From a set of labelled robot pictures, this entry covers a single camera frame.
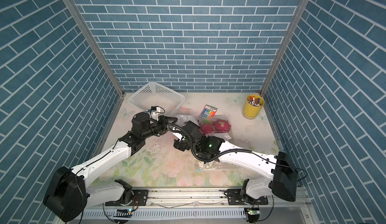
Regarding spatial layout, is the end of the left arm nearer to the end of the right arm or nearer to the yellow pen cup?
the end of the right arm

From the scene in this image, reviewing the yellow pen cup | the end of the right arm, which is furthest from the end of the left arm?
the yellow pen cup

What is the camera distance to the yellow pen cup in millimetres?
982
